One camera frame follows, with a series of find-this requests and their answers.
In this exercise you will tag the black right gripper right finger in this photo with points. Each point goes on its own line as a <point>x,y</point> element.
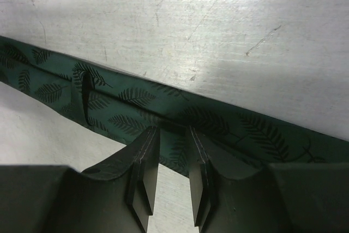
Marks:
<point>228,195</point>

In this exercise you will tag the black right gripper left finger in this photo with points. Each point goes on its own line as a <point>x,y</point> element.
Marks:
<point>115,195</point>

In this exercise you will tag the dark green tie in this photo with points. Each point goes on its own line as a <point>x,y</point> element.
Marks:
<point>120,106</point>

